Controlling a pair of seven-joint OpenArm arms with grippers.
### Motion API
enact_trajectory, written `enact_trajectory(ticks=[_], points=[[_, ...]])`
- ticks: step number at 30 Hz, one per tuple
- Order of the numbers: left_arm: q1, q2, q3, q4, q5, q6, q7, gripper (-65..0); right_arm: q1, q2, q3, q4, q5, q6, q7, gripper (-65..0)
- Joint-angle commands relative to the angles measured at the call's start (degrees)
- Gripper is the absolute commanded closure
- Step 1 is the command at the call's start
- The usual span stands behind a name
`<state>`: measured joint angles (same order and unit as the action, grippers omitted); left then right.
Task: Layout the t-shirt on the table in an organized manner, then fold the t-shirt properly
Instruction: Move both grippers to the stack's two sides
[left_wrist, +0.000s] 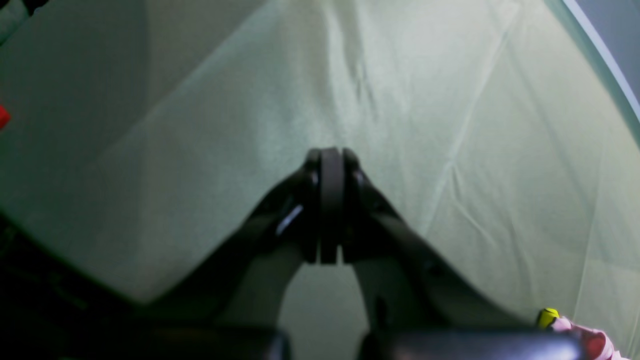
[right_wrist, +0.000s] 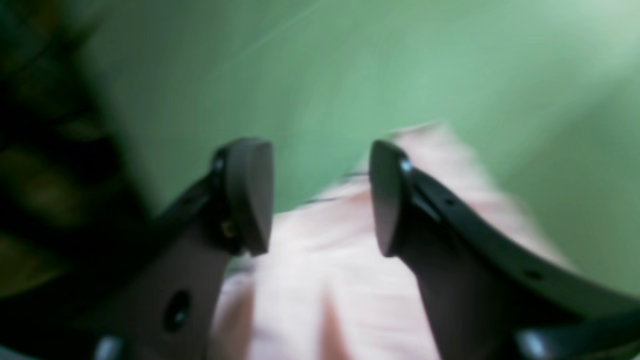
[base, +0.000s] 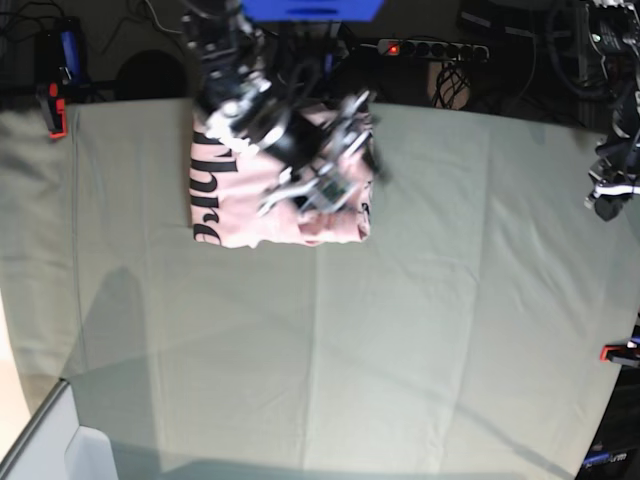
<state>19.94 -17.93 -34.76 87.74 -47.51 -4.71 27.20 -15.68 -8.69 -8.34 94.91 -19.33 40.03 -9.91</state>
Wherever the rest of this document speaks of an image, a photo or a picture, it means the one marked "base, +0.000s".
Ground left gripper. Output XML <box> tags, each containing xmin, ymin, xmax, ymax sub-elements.
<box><xmin>584</xmin><ymin>136</ymin><xmax>639</xmax><ymax>221</ymax></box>

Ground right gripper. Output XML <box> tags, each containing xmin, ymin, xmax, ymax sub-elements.
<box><xmin>254</xmin><ymin>90</ymin><xmax>393</xmax><ymax>216</ymax></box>

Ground pink t-shirt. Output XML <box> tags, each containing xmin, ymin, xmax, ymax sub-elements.
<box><xmin>189</xmin><ymin>120</ymin><xmax>374</xmax><ymax>249</ymax></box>

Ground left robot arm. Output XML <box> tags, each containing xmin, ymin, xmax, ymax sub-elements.
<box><xmin>544</xmin><ymin>1</ymin><xmax>639</xmax><ymax>222</ymax></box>

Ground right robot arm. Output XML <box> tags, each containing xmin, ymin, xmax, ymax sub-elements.
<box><xmin>182</xmin><ymin>1</ymin><xmax>385</xmax><ymax>215</ymax></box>

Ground red black clamp centre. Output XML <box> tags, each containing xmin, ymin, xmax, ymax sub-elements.
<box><xmin>323</xmin><ymin>53</ymin><xmax>334</xmax><ymax>77</ymax></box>

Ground red black clamp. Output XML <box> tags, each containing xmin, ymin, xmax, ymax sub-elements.
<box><xmin>34</xmin><ymin>26</ymin><xmax>82</xmax><ymax>140</ymax></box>
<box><xmin>600</xmin><ymin>337</ymin><xmax>640</xmax><ymax>369</ymax></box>
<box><xmin>323</xmin><ymin>53</ymin><xmax>334</xmax><ymax>77</ymax></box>

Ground red black clamp right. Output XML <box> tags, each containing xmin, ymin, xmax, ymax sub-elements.
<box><xmin>600</xmin><ymin>337</ymin><xmax>640</xmax><ymax>369</ymax></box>

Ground black power strip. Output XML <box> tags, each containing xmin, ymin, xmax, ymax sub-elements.
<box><xmin>377</xmin><ymin>38</ymin><xmax>490</xmax><ymax>63</ymax></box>

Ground grey-green table cloth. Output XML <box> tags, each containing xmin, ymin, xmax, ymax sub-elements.
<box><xmin>1</xmin><ymin>100</ymin><xmax>639</xmax><ymax>479</ymax></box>

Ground red black clamp left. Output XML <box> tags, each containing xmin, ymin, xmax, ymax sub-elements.
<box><xmin>34</xmin><ymin>26</ymin><xmax>82</xmax><ymax>140</ymax></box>

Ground white plastic bin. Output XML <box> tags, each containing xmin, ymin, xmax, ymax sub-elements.
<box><xmin>64</xmin><ymin>426</ymin><xmax>119</xmax><ymax>480</ymax></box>

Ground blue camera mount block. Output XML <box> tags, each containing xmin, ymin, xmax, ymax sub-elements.
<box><xmin>242</xmin><ymin>0</ymin><xmax>384</xmax><ymax>22</ymax></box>

